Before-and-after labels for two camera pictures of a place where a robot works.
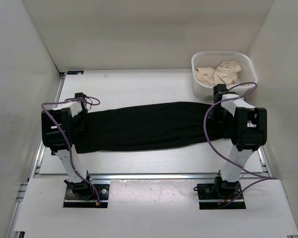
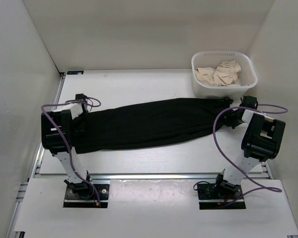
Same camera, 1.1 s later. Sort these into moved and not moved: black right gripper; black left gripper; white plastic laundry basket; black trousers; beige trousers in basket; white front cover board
Moved: black trousers; black right gripper
Not moved: beige trousers in basket; white plastic laundry basket; black left gripper; white front cover board
